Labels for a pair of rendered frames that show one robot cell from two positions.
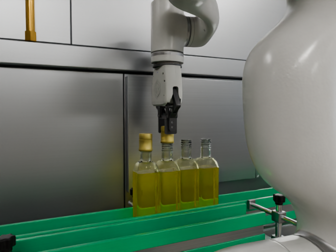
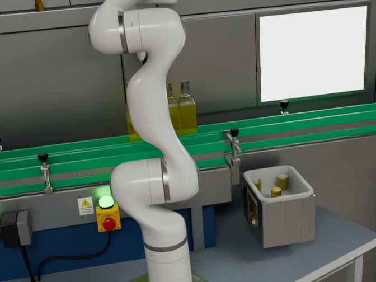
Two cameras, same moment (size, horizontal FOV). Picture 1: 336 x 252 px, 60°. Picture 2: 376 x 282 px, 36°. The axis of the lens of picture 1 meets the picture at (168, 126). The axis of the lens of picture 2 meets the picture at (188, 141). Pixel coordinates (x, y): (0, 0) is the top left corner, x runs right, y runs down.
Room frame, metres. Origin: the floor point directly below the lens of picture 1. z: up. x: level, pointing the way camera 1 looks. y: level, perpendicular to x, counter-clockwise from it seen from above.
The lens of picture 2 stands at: (-1.00, -0.58, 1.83)
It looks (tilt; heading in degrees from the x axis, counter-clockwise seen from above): 21 degrees down; 15
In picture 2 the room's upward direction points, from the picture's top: 4 degrees counter-clockwise
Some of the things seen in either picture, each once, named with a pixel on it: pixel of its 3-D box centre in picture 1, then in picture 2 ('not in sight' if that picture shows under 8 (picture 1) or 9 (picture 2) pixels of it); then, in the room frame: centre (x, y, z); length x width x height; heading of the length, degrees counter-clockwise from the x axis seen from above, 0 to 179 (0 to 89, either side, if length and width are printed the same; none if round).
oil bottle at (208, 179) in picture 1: (205, 194); (187, 125); (0.80, -0.10, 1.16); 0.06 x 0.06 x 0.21; 24
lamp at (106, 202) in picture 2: not in sight; (106, 201); (0.51, 0.10, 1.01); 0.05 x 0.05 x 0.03
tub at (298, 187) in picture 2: not in sight; (277, 193); (0.70, -0.41, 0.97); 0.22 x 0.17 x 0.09; 24
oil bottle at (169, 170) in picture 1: (167, 199); not in sight; (0.76, 0.00, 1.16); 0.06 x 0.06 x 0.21; 24
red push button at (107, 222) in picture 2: not in sight; (108, 222); (0.46, 0.08, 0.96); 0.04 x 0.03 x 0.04; 114
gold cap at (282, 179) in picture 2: not in sight; (282, 182); (0.79, -0.42, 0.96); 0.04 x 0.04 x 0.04
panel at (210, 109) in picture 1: (249, 130); (249, 60); (1.04, -0.29, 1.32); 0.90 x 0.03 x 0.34; 114
